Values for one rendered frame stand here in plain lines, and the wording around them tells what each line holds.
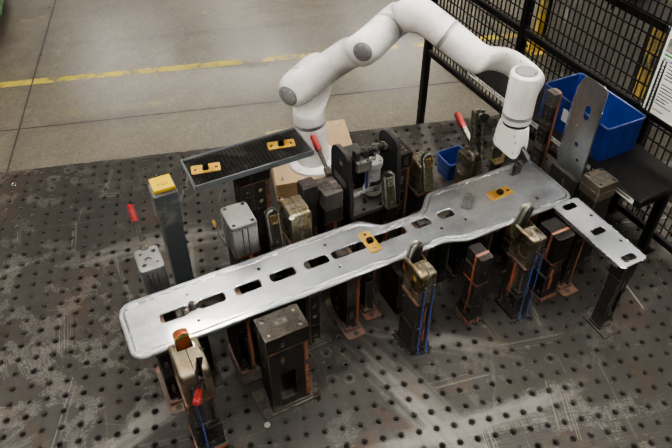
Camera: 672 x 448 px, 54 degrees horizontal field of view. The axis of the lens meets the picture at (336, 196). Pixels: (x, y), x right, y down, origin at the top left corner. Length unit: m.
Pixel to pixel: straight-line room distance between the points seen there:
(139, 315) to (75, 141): 2.55
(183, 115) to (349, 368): 2.62
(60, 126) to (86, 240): 1.99
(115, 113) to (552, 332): 3.11
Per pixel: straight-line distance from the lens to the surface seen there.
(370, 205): 2.06
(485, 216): 2.02
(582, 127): 2.16
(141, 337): 1.75
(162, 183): 1.90
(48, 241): 2.53
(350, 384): 1.96
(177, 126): 4.17
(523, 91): 1.85
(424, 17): 1.86
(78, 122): 4.39
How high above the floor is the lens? 2.35
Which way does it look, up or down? 41 degrees down
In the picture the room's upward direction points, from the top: straight up
